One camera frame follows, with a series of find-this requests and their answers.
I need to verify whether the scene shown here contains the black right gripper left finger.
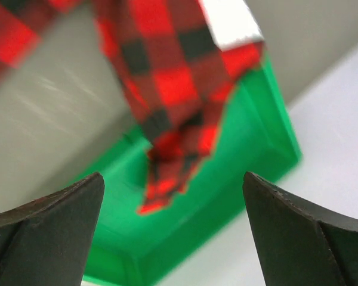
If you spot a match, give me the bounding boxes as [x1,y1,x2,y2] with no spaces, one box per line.
[0,172,104,286]

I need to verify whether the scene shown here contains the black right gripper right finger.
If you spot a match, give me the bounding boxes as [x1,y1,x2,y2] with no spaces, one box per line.
[243,172,358,285]

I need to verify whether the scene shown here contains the red black plaid shirt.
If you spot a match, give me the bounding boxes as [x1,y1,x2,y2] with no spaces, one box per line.
[0,0,266,216]

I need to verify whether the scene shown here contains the green plastic bin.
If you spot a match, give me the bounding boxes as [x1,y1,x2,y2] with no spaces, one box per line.
[83,55,301,285]

